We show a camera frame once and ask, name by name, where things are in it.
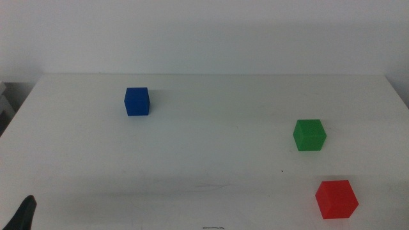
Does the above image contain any blue cube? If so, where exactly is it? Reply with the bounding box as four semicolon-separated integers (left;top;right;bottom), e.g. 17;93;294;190
123;87;151;117

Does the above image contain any green cube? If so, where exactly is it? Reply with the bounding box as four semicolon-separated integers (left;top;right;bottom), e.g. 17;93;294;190
292;119;327;152

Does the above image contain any red cube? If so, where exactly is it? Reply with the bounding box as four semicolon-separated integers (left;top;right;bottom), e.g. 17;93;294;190
314;180;360;220

